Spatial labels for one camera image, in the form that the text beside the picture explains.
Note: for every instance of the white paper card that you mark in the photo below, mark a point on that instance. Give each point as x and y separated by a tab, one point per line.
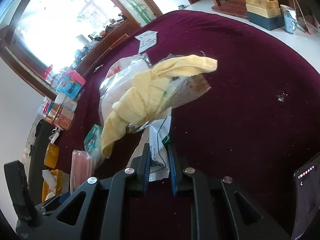
146	40

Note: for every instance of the teal wet wipes pack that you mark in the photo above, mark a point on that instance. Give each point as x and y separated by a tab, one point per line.
92	142

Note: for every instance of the pink striped packet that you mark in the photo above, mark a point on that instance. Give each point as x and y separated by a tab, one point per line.
81	169

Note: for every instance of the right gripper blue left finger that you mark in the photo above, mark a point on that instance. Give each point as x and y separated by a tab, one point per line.
146	165

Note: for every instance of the yellow rimmed cardboard tray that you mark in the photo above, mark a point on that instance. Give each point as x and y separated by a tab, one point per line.
55	182

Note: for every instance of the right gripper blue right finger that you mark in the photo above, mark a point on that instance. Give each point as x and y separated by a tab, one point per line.
172	170

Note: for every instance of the clear bag with white cloth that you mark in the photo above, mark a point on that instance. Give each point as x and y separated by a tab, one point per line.
140	84

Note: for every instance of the red lid jar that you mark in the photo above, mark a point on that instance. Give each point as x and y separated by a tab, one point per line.
47	72

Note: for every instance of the orange label clear jar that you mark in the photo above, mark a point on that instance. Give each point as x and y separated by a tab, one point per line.
60	116

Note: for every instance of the white green plastic packet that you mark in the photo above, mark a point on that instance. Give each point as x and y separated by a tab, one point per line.
156	135

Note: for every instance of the blue label snack jar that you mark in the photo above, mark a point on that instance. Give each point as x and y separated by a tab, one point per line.
71	83

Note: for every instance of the maroon velvet tablecloth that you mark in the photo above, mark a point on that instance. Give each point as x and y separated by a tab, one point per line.
259	121

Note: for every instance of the yellow towel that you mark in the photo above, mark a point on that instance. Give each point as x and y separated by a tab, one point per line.
150	92

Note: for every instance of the black smartphone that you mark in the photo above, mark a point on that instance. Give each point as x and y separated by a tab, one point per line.
307	196

